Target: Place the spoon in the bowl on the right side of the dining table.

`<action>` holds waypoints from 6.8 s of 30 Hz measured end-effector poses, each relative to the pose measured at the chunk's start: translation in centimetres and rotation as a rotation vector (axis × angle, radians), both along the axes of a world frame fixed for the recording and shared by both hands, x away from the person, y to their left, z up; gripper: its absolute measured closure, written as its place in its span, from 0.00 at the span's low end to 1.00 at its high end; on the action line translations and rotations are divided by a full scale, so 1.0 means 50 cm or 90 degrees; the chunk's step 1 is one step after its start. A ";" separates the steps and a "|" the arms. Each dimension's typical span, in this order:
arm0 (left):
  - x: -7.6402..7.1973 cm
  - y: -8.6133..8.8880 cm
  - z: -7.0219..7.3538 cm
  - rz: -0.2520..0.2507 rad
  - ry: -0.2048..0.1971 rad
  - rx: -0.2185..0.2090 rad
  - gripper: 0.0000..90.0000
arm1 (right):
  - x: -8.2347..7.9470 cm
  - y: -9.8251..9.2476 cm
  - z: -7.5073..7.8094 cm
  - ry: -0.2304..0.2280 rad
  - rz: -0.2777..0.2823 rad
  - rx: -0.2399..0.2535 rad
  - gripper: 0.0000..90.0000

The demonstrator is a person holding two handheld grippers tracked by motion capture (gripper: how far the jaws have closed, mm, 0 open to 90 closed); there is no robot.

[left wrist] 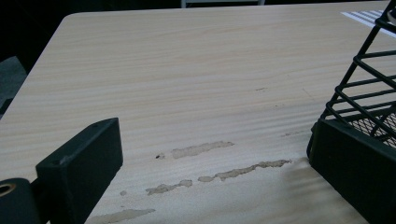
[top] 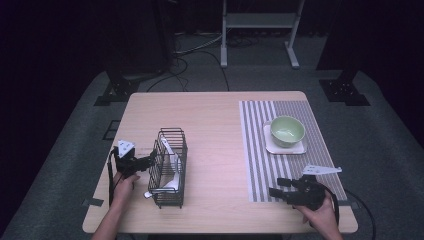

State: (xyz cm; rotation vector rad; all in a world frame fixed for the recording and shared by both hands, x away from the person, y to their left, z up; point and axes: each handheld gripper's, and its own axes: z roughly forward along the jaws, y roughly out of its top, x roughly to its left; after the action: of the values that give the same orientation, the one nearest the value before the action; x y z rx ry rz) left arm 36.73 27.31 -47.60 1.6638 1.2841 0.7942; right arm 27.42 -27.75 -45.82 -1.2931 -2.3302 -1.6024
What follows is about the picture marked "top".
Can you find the white square plate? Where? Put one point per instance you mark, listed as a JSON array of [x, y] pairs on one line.
[[283, 150]]

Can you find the person's left hand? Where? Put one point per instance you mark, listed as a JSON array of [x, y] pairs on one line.
[[124, 189]]

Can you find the green bowl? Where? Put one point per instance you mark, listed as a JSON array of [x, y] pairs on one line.
[[287, 130]]

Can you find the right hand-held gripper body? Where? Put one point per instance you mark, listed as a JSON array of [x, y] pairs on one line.
[[308, 193]]

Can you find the person's right hand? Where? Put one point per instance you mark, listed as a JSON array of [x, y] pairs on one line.
[[320, 216]]

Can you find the white plate in basket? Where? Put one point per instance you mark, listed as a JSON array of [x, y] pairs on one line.
[[173, 160]]

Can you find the grey tape strip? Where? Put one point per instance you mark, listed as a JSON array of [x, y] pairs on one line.
[[93, 202], [352, 204]]

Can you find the white metal stand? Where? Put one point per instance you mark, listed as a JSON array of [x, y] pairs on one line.
[[260, 20]]

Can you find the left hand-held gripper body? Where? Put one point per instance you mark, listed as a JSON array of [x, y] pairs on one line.
[[126, 159]]

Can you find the black stand base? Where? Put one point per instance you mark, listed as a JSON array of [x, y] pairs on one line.
[[345, 91], [115, 93]]

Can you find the white ceramic spoon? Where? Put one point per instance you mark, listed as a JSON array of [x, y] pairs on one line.
[[156, 192]]

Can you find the grey striped placemat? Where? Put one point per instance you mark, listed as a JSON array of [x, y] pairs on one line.
[[258, 160]]

